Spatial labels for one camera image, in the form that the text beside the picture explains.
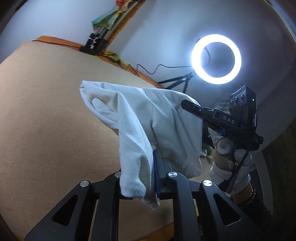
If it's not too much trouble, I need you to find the white t-shirt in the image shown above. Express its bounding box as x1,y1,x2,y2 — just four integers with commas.
80,81,202,209

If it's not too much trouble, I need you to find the right forearm black sleeve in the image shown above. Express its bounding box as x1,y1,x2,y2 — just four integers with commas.
231,183,276,240

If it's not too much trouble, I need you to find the stack of folded clothes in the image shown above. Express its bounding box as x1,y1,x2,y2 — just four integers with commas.
201,124,214,158

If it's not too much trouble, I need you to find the right gloved hand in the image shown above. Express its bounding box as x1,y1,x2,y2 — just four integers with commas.
209,137,252,195

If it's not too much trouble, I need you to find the orange floral bed sheet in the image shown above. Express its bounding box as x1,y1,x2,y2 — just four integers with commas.
34,36,174,240

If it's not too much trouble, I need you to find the black mini tripod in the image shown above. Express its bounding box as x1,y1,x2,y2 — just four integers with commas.
158,72,195,93

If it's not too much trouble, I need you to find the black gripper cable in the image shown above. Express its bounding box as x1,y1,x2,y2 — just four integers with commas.
225,150,250,194

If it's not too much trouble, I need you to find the black ring light cable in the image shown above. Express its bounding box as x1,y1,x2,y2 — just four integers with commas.
120,34,211,76

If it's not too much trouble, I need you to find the folded camera tripod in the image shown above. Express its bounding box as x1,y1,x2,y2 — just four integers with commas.
79,0,144,56

